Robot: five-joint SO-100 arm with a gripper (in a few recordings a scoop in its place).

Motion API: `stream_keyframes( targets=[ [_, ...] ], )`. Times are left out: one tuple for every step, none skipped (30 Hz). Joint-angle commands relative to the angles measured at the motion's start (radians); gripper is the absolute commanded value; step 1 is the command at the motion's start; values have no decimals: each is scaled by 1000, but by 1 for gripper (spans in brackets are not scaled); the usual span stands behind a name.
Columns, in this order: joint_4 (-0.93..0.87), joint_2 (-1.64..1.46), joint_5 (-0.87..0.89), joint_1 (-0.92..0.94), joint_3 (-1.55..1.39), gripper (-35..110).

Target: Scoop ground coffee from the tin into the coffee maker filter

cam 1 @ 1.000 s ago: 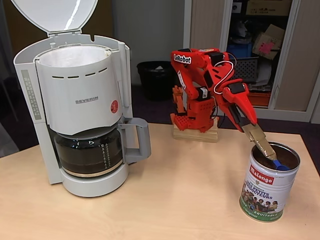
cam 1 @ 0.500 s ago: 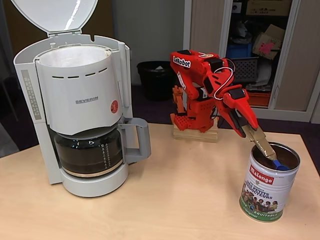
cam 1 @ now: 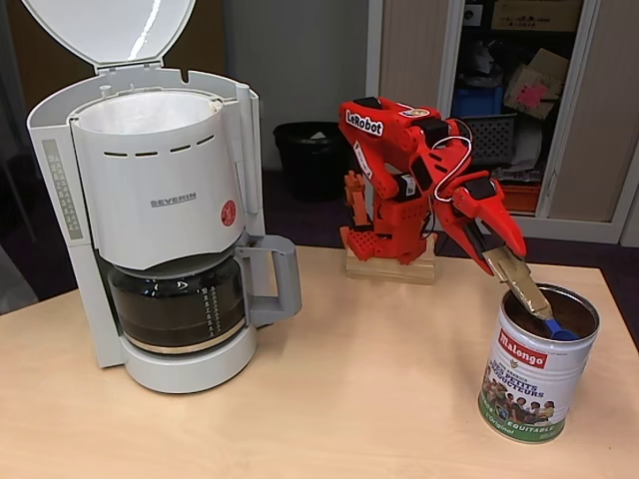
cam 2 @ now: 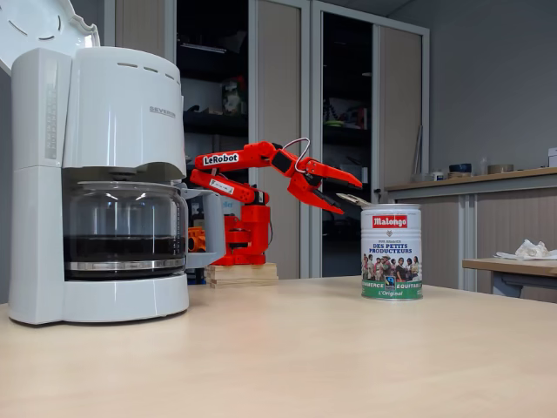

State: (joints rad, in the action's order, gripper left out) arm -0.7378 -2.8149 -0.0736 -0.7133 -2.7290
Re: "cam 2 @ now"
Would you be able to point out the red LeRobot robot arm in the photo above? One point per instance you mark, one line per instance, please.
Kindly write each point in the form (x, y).
(252, 226)

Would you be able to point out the small white cup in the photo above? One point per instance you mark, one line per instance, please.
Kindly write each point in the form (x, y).
(437, 176)

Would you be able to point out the low grey sideboard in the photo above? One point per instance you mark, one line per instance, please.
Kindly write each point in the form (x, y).
(509, 226)

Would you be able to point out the grey tall shutter cabinet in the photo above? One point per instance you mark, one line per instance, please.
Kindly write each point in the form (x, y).
(400, 109)
(278, 109)

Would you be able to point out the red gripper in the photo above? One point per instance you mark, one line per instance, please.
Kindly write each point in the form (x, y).
(312, 173)

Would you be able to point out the green printed box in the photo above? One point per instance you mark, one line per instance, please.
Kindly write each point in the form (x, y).
(230, 98)

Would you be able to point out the dark blue bowl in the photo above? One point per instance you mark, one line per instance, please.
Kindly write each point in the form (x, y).
(460, 167)

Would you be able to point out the Malongo coffee tin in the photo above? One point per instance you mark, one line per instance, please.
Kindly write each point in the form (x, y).
(391, 257)

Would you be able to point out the small side table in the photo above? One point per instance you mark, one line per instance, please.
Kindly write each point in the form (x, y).
(500, 265)

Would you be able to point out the orange clamp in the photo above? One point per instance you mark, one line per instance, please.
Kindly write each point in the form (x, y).
(196, 239)

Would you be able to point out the white drip coffee maker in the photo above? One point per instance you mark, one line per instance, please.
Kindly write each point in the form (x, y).
(122, 122)

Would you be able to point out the wooden base block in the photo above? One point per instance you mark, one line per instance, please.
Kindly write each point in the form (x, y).
(243, 276)

